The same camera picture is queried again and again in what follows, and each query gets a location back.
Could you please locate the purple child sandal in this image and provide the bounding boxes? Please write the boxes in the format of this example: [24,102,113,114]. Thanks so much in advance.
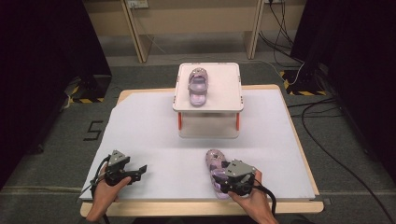
[205,148,233,201]
[188,67,210,107]

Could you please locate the black curtain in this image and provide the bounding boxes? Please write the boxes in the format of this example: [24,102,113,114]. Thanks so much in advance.
[290,0,396,185]
[0,0,112,189]

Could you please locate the white table mat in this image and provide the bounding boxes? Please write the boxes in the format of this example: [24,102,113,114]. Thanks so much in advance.
[78,89,316,201]

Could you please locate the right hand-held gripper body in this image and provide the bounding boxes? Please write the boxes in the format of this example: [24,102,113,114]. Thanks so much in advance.
[222,159,257,196]

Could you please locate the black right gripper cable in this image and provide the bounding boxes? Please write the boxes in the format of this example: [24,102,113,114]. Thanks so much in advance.
[252,184,278,217]

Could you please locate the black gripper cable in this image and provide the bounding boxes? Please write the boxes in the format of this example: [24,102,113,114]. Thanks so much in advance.
[252,184,278,217]
[78,154,112,224]

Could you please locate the black floor cables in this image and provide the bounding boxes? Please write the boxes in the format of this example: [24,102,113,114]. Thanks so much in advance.
[288,97,396,224]

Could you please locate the person's right hand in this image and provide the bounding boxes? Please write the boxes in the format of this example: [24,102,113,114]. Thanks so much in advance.
[228,171,275,218]

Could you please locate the black stand base striped tape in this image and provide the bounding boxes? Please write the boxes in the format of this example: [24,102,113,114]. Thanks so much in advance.
[66,74,113,105]
[279,69,328,97]

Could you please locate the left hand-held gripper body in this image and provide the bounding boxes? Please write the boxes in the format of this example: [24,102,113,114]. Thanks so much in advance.
[104,149,132,187]

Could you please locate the black cable bundle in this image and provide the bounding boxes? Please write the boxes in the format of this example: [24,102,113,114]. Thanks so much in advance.
[258,0,304,64]

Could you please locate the white two-tier shoe rack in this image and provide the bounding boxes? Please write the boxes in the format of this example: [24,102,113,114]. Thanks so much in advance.
[172,62,245,139]

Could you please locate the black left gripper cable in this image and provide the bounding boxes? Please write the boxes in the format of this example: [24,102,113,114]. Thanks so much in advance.
[78,154,112,224]

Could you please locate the white wall socket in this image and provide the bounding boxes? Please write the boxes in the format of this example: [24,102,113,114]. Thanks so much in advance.
[126,0,149,9]

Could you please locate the person's left hand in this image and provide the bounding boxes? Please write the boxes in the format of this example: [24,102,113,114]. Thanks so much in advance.
[92,164,133,210]

